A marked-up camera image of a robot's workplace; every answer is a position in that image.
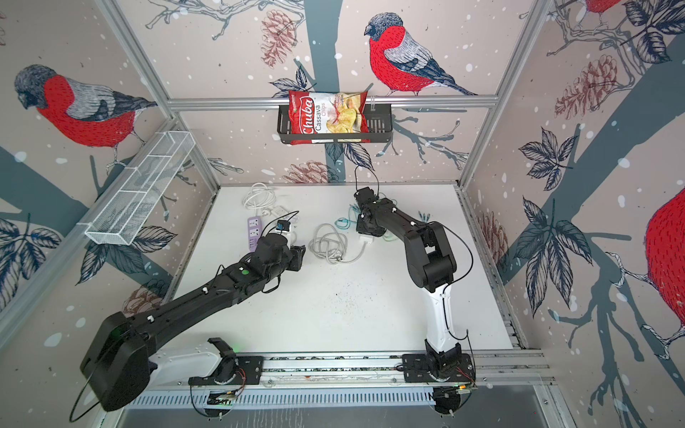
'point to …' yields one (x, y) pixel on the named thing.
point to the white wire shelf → (131, 205)
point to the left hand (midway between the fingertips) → (300, 248)
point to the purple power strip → (254, 229)
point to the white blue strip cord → (329, 244)
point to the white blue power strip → (369, 239)
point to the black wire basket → (379, 128)
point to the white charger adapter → (279, 211)
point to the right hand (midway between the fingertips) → (364, 232)
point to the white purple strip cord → (260, 197)
